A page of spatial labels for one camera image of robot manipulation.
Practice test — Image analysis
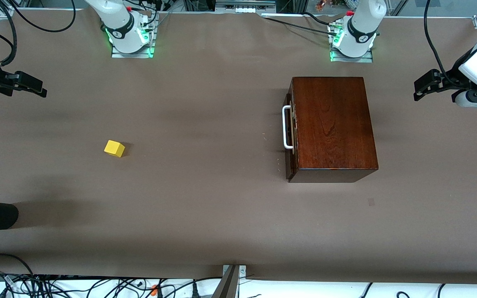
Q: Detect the yellow block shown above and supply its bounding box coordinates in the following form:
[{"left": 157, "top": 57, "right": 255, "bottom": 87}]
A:
[{"left": 104, "top": 140, "right": 125, "bottom": 158}]

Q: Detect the wooden drawer with white handle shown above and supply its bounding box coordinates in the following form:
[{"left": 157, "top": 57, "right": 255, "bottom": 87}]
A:
[{"left": 282, "top": 93, "right": 299, "bottom": 180}]

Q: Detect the dark brown wooden cabinet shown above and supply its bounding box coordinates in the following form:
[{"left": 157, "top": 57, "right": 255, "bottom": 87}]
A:
[{"left": 290, "top": 77, "right": 379, "bottom": 183}]

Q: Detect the grey power strip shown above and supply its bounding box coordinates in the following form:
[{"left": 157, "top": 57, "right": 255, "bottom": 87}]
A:
[{"left": 216, "top": 0, "right": 276, "bottom": 14}]

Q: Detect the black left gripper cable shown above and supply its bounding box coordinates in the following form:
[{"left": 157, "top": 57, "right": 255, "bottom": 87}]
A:
[{"left": 424, "top": 0, "right": 460, "bottom": 86}]

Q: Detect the black looping cable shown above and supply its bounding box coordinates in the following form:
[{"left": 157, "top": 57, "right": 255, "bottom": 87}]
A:
[{"left": 9, "top": 0, "right": 76, "bottom": 33}]

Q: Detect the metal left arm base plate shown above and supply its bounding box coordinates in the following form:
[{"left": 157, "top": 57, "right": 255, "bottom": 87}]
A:
[{"left": 330, "top": 21, "right": 374, "bottom": 63}]

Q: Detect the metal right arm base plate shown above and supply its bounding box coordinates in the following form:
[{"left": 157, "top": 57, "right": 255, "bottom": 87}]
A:
[{"left": 111, "top": 12, "right": 156, "bottom": 59}]

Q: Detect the black cable on table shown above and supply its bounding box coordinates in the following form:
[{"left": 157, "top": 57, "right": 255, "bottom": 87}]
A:
[{"left": 262, "top": 12, "right": 334, "bottom": 36}]

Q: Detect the aluminium bracket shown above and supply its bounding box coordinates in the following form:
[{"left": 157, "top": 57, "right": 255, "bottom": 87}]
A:
[{"left": 212, "top": 264, "right": 247, "bottom": 298}]

